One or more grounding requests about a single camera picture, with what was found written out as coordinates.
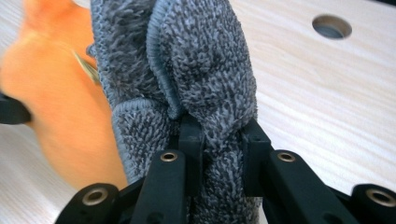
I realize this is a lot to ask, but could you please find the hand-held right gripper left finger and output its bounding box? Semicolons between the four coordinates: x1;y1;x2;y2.
130;115;205;224

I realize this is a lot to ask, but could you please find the grey microfibre cloth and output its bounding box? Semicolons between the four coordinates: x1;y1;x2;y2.
87;0;262;224

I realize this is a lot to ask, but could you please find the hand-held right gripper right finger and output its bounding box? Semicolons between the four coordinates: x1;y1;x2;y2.
241;119;359;224

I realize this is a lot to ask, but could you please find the orange plush toy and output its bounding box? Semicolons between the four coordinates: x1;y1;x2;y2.
0;0;129;190

